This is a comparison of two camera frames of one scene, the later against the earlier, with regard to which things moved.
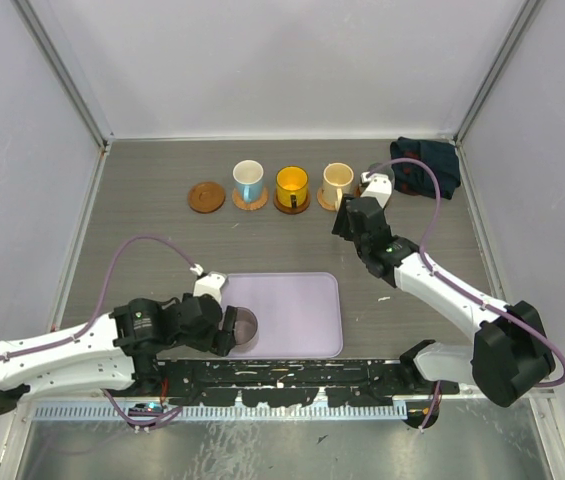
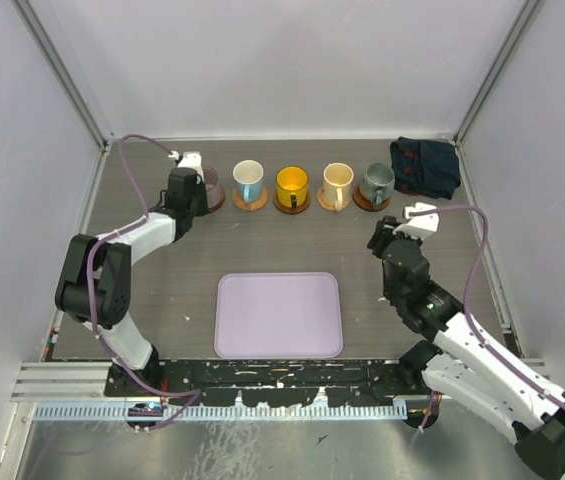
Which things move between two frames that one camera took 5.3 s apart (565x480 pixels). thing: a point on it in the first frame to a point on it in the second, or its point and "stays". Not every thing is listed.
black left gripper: x=219 y=340 to x=202 y=209
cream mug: x=338 y=181 stays
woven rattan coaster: x=322 y=202 stays
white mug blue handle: x=248 y=179 stays
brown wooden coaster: x=287 y=209 stays
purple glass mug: x=246 y=330 to x=215 y=192
